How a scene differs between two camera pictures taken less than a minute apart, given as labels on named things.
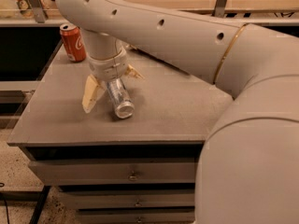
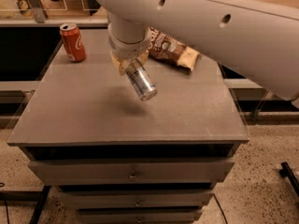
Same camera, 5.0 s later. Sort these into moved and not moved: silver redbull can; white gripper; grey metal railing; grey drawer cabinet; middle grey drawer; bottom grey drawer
Moved: silver redbull can; white gripper
Not moved: middle grey drawer; grey drawer cabinet; grey metal railing; bottom grey drawer
